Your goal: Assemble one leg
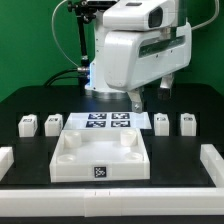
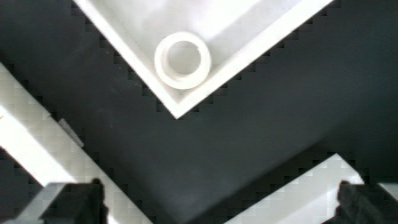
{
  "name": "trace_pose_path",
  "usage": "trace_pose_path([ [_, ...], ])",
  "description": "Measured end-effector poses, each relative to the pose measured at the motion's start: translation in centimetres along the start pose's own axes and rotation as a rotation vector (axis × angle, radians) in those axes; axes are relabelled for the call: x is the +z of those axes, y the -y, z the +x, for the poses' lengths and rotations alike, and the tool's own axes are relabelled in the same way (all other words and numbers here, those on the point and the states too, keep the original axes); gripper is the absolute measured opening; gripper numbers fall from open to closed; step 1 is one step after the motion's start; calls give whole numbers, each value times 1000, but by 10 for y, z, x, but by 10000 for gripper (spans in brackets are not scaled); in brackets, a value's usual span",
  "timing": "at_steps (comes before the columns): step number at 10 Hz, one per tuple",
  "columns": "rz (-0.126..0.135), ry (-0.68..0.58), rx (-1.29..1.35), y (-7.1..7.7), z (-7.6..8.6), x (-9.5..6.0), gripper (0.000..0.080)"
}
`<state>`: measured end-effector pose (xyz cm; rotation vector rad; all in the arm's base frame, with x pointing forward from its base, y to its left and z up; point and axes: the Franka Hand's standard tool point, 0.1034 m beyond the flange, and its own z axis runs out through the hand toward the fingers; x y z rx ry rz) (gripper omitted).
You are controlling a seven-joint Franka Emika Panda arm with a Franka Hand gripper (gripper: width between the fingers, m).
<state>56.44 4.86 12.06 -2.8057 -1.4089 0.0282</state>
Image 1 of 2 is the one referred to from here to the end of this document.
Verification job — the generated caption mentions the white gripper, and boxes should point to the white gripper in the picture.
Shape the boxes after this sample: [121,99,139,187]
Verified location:
[104,23,192,113]

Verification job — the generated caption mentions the white square table top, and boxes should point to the white square table top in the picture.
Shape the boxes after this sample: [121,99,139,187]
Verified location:
[49,128,150,182]

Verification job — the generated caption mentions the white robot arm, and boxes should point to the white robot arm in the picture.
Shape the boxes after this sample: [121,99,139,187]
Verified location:
[86,0,192,113]

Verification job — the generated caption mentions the white marker sheet with tags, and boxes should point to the white marker sheet with tags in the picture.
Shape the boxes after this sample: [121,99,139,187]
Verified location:
[64,112,151,130]

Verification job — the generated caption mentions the white right fence wall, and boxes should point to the white right fence wall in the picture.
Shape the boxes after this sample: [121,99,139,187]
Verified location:
[200,144,224,188]

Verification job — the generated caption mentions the white fence wall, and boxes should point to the white fence wall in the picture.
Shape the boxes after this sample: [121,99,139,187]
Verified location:
[200,144,224,188]
[0,147,14,181]
[0,188,224,217]

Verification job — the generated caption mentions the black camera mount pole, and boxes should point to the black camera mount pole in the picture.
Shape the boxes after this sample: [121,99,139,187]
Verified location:
[67,0,96,93]

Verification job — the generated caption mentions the black cables at base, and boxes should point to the black cables at base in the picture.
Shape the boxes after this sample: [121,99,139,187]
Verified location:
[43,68,88,88]

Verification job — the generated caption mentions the grey cable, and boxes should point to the grey cable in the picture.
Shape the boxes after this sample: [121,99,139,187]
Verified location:
[51,0,83,68]

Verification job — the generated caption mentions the white front fence wall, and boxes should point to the white front fence wall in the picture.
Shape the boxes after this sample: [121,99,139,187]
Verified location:
[0,188,224,217]

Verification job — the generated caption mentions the white left fence wall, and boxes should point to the white left fence wall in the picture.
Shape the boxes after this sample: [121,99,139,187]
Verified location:
[0,147,14,181]

